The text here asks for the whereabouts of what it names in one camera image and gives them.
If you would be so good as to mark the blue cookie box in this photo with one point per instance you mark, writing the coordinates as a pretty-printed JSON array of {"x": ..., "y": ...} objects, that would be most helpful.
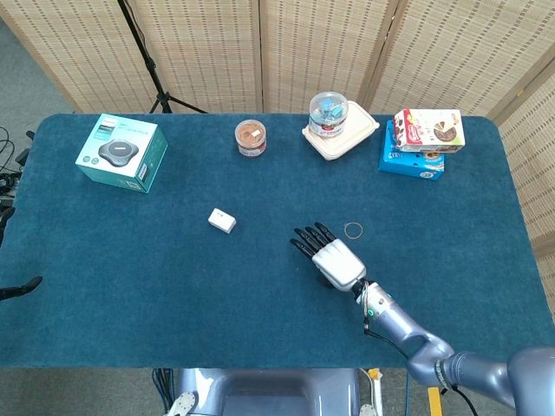
[{"x": 407, "y": 167}]

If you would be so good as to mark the clear binder clip jar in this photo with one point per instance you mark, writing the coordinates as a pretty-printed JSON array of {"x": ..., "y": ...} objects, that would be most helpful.
[{"x": 328, "y": 115}]

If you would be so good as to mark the blue table cloth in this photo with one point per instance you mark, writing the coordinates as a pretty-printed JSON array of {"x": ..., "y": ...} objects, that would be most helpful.
[{"x": 173, "y": 294}]

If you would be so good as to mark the green speaker box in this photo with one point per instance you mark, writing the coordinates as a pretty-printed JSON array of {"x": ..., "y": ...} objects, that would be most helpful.
[{"x": 117, "y": 151}]

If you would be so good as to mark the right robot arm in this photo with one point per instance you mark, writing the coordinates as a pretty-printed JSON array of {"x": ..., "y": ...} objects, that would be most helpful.
[{"x": 416, "y": 329}]

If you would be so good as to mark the small white box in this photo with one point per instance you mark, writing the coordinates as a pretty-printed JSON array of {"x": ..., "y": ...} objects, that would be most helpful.
[{"x": 221, "y": 220}]

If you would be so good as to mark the red white cookie box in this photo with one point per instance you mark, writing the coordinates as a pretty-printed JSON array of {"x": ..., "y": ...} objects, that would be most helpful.
[{"x": 429, "y": 130}]

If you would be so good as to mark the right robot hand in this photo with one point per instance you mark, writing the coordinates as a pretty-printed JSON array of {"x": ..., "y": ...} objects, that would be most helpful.
[{"x": 338, "y": 262}]

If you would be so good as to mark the white power strip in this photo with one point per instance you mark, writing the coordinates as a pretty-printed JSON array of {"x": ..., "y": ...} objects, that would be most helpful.
[{"x": 374, "y": 388}]

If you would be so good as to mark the grey robot torso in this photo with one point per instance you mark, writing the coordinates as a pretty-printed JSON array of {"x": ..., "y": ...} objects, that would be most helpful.
[{"x": 269, "y": 392}]

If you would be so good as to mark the tan rubber band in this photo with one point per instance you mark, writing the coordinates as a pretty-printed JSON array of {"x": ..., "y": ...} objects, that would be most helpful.
[{"x": 345, "y": 232}]

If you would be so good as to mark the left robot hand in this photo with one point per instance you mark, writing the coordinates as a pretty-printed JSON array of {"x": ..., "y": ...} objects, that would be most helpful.
[{"x": 21, "y": 288}]

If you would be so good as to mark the black tripod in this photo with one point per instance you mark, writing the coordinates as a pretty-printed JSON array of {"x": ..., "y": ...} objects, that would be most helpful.
[{"x": 149, "y": 65}]

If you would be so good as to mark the beige lunch container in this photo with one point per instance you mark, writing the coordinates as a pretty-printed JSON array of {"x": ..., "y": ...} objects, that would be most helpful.
[{"x": 351, "y": 138}]

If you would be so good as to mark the rubber band jar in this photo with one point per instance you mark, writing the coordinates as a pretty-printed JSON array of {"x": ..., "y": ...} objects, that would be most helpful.
[{"x": 250, "y": 136}]

